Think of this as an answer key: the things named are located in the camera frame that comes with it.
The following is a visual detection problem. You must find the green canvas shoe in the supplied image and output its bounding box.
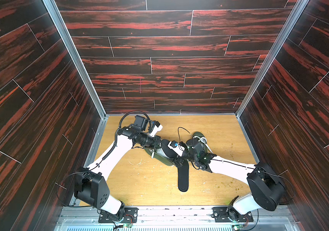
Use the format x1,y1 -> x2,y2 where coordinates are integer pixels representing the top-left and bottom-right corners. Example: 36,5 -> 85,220
144,140 -> 182,167
192,131 -> 213,154

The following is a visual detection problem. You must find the black insole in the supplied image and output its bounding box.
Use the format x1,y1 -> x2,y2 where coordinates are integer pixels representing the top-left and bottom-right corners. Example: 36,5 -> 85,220
162,139 -> 184,158
178,160 -> 189,192

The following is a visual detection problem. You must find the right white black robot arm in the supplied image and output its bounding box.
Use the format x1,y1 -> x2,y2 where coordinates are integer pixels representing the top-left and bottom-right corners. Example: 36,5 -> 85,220
163,136 -> 286,222

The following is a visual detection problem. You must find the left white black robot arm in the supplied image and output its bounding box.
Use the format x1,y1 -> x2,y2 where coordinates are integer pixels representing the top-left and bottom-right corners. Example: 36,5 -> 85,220
74,122 -> 163,222

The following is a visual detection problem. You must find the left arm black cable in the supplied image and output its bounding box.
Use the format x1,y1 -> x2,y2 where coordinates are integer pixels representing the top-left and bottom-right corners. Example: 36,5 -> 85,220
100,111 -> 151,162

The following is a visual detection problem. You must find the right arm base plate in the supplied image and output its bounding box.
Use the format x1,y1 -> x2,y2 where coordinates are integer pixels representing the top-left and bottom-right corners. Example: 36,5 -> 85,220
211,207 -> 254,223

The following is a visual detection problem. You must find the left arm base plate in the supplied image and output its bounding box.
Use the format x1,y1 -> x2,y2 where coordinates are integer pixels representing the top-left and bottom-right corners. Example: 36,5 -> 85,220
98,207 -> 139,224

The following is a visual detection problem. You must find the aluminium front rail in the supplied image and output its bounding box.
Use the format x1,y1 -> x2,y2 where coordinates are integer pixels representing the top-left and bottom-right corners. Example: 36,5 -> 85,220
55,206 -> 301,231

